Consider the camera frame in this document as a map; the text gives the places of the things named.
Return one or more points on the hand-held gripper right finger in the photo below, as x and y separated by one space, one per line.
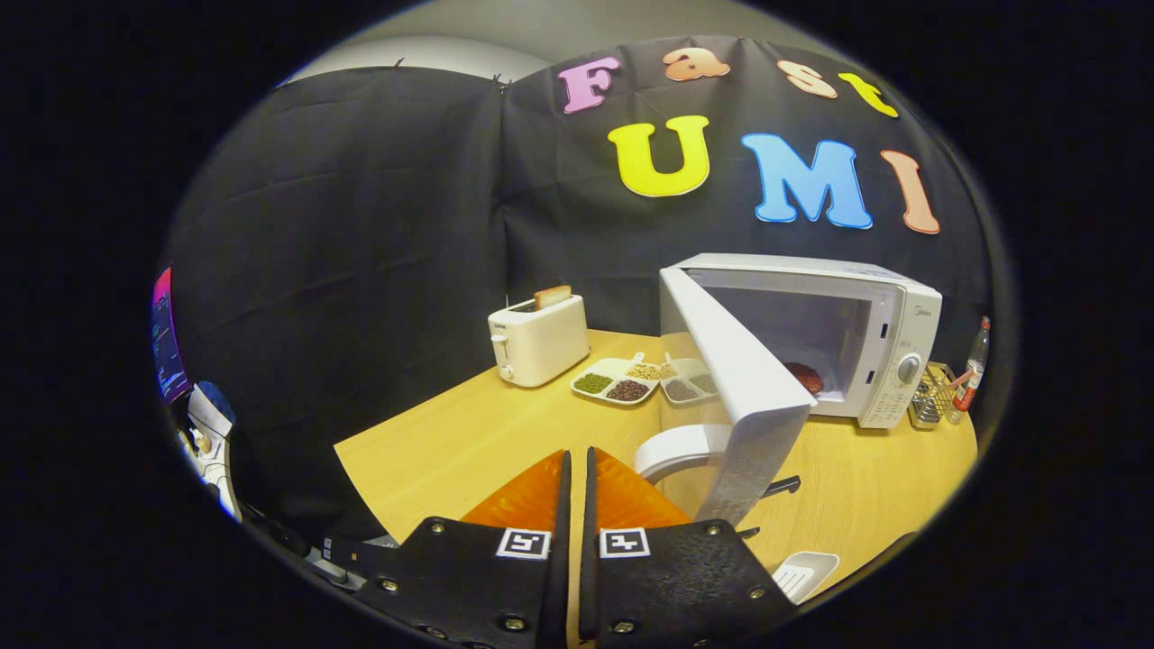
685 586

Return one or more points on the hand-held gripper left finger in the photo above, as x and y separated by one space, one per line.
469 586

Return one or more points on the brown grilled meat piece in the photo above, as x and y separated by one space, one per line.
805 377

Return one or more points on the white toaster oven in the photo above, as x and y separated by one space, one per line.
911 315

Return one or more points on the white pop-up toaster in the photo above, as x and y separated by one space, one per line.
541 347

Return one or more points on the small white ribbed dish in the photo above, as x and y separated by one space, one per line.
805 572

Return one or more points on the white divided dish of beans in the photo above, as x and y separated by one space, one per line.
613 386

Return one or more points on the white and blue device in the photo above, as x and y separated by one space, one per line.
212 433

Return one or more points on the toasted bread slice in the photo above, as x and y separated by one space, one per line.
552 297

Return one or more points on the pink striped straw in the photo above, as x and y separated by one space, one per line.
961 378

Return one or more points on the clear bottle with red label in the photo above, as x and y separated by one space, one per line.
972 379

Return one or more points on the black backdrop cloth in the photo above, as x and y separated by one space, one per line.
361 225

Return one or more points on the computer screen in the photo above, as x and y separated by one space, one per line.
168 342

